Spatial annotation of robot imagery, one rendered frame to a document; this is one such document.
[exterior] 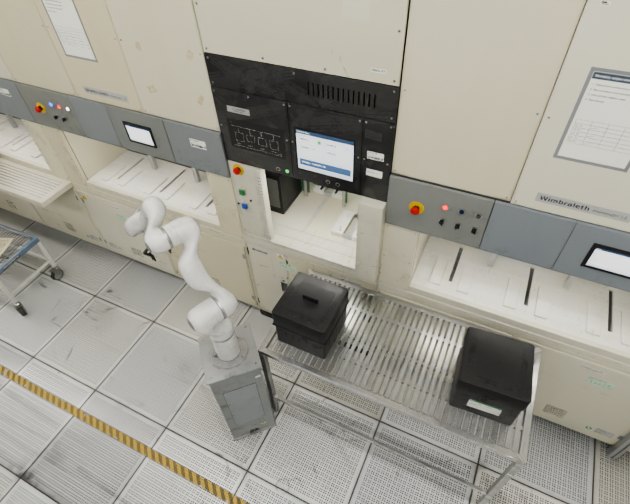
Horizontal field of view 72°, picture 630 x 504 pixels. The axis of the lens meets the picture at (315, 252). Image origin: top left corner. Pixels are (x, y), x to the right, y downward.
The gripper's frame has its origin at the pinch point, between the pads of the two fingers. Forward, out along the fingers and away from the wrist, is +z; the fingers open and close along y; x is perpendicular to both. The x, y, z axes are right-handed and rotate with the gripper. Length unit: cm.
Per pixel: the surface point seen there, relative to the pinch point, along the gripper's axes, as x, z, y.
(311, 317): -86, 0, 35
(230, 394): -71, 43, -9
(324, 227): -31, 14, 89
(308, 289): -72, 0, 45
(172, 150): 31, -36, 33
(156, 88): 30, -72, 35
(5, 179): 172, 20, -50
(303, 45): -46, -104, 69
